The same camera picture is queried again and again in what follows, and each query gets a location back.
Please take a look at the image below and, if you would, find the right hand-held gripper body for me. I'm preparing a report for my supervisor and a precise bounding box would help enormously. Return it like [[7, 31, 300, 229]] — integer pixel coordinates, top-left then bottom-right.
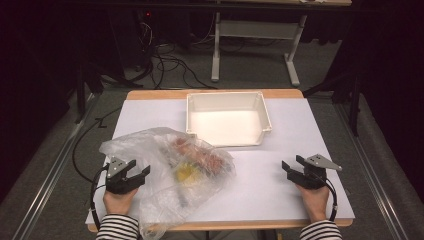
[[289, 153, 343, 191]]

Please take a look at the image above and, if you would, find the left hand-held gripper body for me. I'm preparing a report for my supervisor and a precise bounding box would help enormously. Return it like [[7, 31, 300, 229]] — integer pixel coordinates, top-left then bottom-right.
[[105, 155, 147, 196]]

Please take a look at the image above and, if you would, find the clear plastic bag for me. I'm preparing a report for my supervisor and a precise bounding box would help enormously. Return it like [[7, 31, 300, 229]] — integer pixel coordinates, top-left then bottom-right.
[[98, 126, 237, 240]]

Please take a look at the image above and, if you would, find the red-brown snack box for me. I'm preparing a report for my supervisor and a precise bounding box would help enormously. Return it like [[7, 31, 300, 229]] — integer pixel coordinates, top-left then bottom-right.
[[171, 136, 228, 173]]

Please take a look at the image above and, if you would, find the white plastic bin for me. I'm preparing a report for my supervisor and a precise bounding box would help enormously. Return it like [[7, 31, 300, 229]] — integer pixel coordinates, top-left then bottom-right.
[[185, 90, 273, 148]]

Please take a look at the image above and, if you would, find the person's left hand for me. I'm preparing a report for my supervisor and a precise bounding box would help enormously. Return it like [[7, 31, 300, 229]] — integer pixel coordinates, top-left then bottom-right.
[[102, 187, 140, 216]]

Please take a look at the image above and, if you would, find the person's right hand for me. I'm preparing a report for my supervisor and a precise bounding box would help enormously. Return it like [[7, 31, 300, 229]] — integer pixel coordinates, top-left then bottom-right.
[[295, 183, 331, 223]]

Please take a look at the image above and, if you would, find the white sheet table cover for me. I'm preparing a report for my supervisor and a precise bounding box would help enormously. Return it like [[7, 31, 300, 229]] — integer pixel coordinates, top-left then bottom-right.
[[85, 97, 356, 225]]

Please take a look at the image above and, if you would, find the small yellow object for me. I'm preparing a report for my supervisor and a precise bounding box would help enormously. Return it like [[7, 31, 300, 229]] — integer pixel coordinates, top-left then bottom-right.
[[175, 164, 202, 185]]

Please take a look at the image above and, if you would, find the black metal stand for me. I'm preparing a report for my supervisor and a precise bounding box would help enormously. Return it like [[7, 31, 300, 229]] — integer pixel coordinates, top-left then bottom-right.
[[74, 56, 145, 125], [302, 70, 363, 138]]

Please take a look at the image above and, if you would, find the dark equipment with red light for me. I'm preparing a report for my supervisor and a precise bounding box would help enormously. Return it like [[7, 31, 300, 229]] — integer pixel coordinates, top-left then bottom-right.
[[109, 5, 158, 73]]

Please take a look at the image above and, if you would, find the white-framed desk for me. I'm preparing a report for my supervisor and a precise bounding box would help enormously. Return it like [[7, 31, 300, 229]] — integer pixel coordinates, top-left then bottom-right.
[[210, 0, 353, 89]]

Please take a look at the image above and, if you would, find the left hand-held gripper black cable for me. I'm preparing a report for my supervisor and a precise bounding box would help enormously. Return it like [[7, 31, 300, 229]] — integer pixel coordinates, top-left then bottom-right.
[[89, 164, 110, 232]]

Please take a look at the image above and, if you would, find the hand-held gripper black cable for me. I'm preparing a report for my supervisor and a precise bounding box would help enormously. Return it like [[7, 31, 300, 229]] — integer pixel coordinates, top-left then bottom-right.
[[89, 164, 110, 232], [319, 175, 339, 222]]

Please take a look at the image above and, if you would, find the right hand-held gripper black cable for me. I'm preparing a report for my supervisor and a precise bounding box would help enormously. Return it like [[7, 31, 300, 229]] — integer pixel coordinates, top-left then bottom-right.
[[319, 175, 339, 222]]

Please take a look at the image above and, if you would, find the long black floor cable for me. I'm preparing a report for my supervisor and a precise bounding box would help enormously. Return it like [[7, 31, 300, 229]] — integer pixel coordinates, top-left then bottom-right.
[[71, 105, 123, 184]]

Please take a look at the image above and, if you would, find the metal floor rail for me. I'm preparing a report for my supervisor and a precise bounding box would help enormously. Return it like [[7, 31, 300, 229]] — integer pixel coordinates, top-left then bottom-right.
[[334, 99, 402, 240], [11, 93, 102, 240]]

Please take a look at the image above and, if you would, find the tangle of black floor cables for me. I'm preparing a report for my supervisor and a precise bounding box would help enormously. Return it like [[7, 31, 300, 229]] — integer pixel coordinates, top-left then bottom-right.
[[137, 19, 218, 90]]

